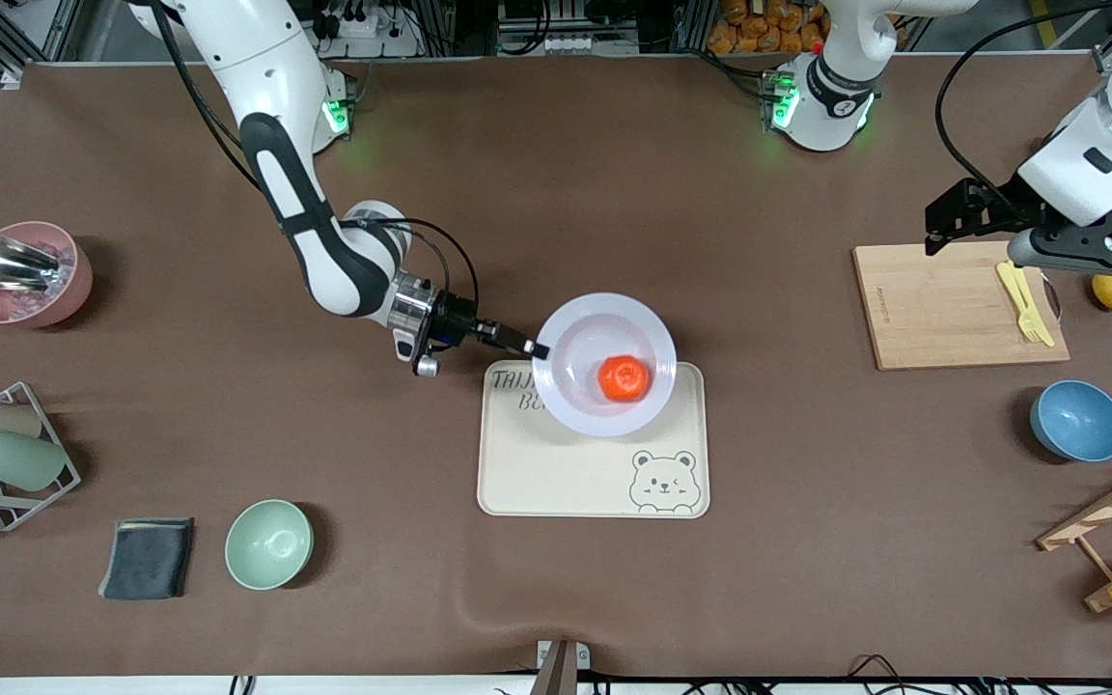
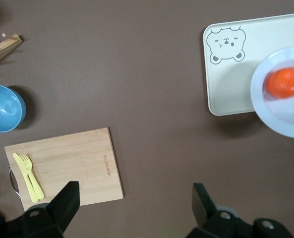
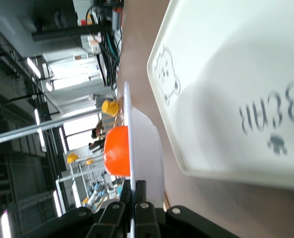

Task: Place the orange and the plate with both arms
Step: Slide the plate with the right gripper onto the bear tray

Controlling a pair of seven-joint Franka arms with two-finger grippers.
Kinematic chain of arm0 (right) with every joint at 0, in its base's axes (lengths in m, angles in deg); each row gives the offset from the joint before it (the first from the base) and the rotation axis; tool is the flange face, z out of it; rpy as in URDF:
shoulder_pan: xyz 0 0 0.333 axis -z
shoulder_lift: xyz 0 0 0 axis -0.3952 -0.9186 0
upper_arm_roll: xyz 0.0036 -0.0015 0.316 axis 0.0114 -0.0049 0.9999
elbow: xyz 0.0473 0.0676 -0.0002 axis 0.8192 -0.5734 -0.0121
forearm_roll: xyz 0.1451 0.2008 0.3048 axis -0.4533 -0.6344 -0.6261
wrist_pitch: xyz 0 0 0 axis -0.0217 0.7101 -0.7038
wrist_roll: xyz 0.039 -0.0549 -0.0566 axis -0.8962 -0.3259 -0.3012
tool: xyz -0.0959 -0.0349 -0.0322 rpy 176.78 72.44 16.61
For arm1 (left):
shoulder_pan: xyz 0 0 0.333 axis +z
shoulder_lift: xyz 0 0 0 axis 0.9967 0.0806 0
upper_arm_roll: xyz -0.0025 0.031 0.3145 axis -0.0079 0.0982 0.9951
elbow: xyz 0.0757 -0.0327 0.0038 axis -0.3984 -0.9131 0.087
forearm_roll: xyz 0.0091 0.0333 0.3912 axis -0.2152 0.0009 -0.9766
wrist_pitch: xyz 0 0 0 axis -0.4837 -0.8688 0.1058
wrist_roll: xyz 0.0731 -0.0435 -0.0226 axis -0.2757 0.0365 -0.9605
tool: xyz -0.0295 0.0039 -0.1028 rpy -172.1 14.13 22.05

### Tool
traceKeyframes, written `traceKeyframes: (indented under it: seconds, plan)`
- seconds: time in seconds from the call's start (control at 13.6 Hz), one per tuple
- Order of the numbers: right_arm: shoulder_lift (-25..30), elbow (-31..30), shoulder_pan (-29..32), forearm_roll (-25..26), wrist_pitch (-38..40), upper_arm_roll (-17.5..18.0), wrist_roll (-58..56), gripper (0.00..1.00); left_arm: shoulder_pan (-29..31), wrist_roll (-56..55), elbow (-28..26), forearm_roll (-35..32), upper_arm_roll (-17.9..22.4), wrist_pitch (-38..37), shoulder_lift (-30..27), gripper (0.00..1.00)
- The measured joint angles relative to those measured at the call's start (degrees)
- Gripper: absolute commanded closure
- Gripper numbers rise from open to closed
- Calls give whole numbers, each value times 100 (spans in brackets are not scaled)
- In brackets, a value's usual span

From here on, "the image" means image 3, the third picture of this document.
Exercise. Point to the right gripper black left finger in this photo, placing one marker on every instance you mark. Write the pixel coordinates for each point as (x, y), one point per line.
(112, 218)

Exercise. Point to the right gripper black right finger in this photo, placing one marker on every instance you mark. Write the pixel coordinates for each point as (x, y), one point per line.
(146, 220)

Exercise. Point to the white round plate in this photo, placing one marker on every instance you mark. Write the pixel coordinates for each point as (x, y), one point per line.
(146, 153)

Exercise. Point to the orange fruit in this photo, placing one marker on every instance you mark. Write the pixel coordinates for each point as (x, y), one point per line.
(117, 151)

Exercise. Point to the person in dark clothes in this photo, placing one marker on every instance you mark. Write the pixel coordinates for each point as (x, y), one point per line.
(97, 138)

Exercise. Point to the brown table mat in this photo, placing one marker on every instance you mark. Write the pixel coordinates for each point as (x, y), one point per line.
(236, 210)

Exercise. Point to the wooden mug rack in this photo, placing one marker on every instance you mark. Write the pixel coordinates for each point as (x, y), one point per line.
(120, 116)

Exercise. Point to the yellow mug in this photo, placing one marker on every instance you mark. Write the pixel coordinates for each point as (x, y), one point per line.
(109, 107)

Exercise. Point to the cream tray with bear print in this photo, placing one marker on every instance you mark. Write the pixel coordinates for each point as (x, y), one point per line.
(223, 74)

